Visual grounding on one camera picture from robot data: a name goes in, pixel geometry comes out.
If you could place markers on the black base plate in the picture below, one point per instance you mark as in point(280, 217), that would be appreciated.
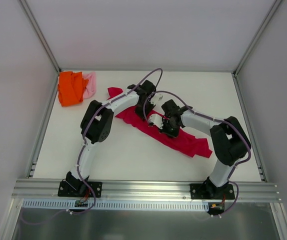
point(96, 188)
point(205, 191)

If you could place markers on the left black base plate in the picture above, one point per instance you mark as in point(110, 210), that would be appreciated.
point(96, 188)

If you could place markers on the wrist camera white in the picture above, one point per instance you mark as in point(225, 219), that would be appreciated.
point(156, 120)
point(156, 98)

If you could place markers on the pink t shirt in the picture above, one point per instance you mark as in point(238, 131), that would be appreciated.
point(91, 86)

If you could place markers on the white slotted cable duct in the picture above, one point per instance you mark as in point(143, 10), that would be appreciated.
point(182, 206)

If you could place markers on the right aluminium frame post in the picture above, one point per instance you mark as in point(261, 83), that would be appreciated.
point(258, 34)

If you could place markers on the aluminium frame post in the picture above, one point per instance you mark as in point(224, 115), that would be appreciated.
point(39, 33)
point(258, 34)

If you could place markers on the left aluminium frame post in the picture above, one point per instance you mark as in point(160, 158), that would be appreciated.
point(39, 33)

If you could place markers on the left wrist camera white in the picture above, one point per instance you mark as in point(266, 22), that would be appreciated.
point(156, 98)

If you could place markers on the orange t shirt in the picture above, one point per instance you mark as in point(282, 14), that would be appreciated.
point(70, 88)

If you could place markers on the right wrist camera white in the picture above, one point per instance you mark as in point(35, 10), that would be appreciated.
point(156, 120)

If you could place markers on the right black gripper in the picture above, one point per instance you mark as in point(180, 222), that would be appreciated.
point(170, 128)

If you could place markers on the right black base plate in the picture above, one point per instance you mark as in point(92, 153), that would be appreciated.
point(205, 191)

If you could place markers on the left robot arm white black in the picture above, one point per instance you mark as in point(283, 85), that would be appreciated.
point(95, 128)

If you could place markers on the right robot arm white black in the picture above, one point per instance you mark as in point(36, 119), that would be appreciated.
point(229, 141)

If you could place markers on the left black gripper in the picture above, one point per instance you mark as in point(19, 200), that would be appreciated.
point(140, 110)

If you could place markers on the aluminium mounting rail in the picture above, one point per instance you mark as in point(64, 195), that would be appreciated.
point(42, 188)

